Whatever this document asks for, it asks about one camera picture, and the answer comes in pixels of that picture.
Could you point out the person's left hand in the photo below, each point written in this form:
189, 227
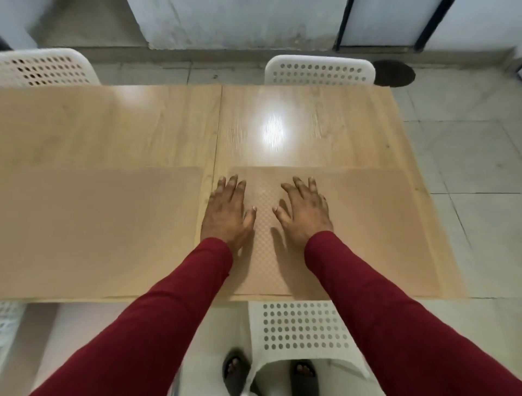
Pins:
226, 220

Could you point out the person's right hand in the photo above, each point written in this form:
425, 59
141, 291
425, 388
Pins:
308, 216

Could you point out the tan placemat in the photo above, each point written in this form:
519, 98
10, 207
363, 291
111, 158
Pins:
102, 228
367, 228

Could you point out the white drawer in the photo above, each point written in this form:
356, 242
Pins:
81, 322

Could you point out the person's right forearm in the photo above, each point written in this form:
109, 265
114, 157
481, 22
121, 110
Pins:
408, 326

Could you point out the person's left forearm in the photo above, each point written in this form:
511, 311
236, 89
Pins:
142, 338

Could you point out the light wooden table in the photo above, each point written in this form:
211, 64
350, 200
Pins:
306, 122

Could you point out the white perforated plastic chair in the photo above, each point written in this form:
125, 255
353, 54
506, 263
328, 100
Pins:
49, 52
255, 326
318, 59
8, 338

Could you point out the dark grey slipper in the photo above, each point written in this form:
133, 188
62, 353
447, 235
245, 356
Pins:
236, 379
304, 383

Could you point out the dark round floor drain cover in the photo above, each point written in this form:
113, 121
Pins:
393, 73

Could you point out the white door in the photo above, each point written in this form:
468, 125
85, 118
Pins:
391, 20

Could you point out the black door frame post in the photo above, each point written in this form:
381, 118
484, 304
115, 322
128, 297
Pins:
433, 24
4, 44
343, 24

